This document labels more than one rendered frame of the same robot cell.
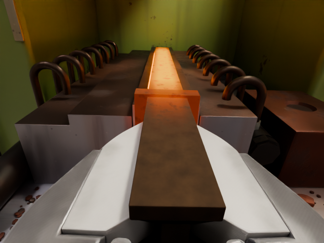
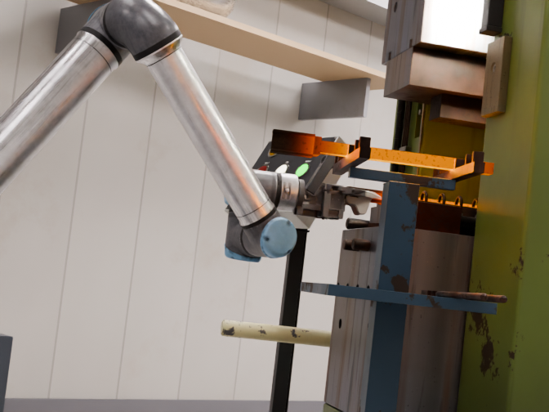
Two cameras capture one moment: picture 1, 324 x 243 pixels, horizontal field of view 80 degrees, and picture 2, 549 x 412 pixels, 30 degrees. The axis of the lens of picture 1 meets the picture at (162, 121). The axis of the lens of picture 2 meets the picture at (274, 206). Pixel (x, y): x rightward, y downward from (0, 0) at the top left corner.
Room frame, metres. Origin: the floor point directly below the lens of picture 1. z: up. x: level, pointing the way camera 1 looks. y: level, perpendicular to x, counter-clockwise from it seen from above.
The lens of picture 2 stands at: (-0.57, -2.44, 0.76)
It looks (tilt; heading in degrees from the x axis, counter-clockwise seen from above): 4 degrees up; 80
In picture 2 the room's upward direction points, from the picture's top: 7 degrees clockwise
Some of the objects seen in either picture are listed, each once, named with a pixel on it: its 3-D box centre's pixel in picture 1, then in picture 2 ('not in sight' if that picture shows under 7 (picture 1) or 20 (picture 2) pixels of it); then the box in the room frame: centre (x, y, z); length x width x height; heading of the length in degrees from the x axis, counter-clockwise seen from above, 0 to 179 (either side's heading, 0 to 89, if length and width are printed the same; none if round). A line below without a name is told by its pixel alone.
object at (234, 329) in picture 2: not in sight; (299, 335); (0.04, 0.36, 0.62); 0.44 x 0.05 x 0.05; 2
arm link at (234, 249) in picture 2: not in sight; (247, 235); (-0.20, -0.02, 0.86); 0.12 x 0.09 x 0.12; 108
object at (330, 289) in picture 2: not in sight; (389, 296); (0.02, -0.53, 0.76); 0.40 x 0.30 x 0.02; 85
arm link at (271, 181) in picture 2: not in sight; (252, 189); (-0.20, -0.01, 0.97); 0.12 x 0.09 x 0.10; 2
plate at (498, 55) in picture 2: not in sight; (496, 77); (0.28, -0.29, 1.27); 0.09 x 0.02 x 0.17; 92
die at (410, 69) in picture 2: not in sight; (475, 85); (0.35, 0.03, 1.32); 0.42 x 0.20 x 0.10; 2
